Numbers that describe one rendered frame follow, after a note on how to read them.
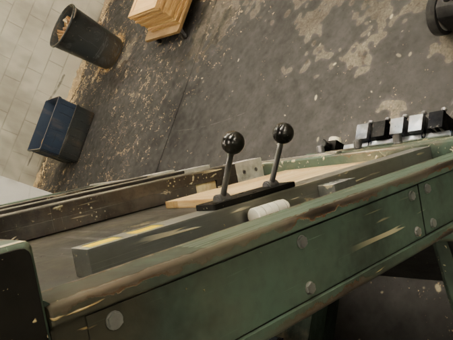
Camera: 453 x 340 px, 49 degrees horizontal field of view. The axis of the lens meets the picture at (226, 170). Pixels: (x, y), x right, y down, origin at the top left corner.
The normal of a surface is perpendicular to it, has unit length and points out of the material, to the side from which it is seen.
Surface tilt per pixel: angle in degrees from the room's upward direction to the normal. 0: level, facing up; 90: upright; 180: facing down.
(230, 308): 90
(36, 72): 90
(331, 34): 0
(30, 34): 90
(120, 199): 90
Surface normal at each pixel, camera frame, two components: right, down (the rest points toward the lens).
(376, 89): -0.73, -0.34
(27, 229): 0.66, -0.08
